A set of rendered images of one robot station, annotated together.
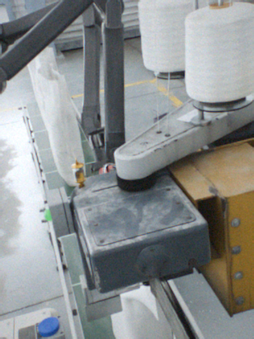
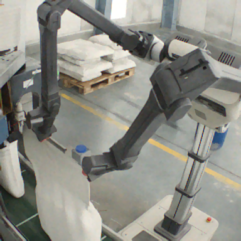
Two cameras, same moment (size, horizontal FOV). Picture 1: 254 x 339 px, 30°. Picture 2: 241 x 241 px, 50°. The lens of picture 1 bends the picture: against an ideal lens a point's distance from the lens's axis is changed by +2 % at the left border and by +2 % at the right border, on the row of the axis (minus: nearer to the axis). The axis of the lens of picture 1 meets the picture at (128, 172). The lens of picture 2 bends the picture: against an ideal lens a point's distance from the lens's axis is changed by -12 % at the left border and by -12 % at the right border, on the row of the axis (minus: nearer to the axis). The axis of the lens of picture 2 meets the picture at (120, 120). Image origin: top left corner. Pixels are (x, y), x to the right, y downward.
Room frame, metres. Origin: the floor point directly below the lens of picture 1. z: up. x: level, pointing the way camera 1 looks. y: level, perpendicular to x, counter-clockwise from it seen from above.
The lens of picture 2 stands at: (2.16, -0.39, 1.79)
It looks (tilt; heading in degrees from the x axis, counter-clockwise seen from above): 30 degrees down; 139
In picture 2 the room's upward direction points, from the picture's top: 6 degrees clockwise
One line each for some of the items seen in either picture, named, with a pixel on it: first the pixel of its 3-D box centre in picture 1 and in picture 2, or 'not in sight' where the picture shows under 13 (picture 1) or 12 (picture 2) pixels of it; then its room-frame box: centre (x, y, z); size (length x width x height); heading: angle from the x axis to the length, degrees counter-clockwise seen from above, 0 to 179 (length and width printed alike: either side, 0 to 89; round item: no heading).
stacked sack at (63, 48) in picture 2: not in sight; (72, 46); (-1.63, 1.75, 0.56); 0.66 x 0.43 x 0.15; 99
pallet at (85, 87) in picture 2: not in sight; (92, 72); (-1.50, 2.08, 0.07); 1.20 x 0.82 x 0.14; 103
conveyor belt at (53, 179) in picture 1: (60, 140); not in sight; (3.70, 0.53, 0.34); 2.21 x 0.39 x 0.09; 11
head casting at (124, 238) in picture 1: (136, 246); (17, 86); (0.88, 0.01, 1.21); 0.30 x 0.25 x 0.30; 11
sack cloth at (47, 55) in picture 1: (50, 93); not in sight; (3.72, 0.52, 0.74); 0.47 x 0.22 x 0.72; 12
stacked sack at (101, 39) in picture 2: not in sight; (107, 41); (-1.59, 2.40, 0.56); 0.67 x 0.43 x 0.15; 11
